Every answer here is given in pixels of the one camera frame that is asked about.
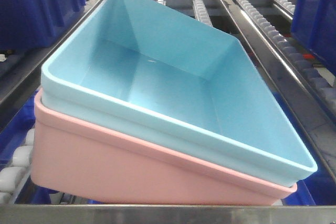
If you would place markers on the light blue plastic box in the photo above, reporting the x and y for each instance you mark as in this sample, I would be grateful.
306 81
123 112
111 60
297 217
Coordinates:
146 70

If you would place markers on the pink plastic box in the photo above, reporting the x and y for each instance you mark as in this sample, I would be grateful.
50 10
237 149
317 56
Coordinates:
83 159

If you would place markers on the dark blue crate shelf left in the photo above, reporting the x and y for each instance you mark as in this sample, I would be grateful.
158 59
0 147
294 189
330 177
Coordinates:
27 24

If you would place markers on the dark blue crate shelf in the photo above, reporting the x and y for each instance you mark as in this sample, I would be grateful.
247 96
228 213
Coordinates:
27 24
313 26

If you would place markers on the dark blue crate shelf right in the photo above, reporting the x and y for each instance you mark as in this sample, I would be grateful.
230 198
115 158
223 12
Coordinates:
313 26

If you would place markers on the grey roller track far right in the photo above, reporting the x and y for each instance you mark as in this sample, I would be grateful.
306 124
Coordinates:
314 75

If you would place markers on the white roller track left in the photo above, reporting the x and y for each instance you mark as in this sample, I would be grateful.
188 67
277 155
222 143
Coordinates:
15 165

